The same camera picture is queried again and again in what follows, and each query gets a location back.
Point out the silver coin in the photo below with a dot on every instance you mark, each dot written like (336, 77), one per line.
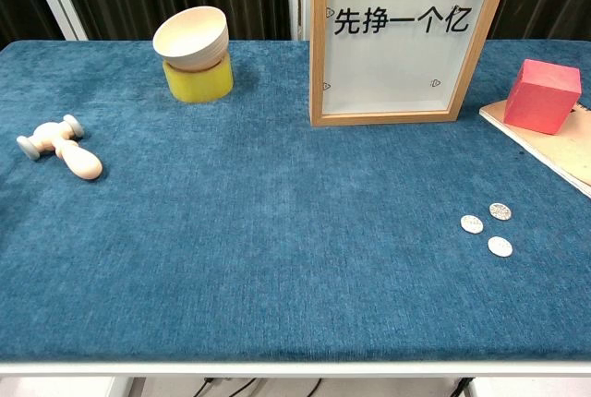
(500, 246)
(471, 224)
(500, 211)

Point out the blue table cloth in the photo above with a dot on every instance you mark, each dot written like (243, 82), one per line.
(277, 231)

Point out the yellow round block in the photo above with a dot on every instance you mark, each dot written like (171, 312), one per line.
(198, 85)

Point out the yellow paper cup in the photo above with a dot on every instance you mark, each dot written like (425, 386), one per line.
(189, 37)

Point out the wooden toy hammer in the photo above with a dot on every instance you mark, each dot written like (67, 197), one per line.
(78, 161)

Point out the red cube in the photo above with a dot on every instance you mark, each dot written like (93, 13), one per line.
(540, 97)

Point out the kraft spiral notebook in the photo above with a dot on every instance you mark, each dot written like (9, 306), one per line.
(568, 157)

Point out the wooden coin box frame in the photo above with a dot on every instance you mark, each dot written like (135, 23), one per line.
(392, 69)

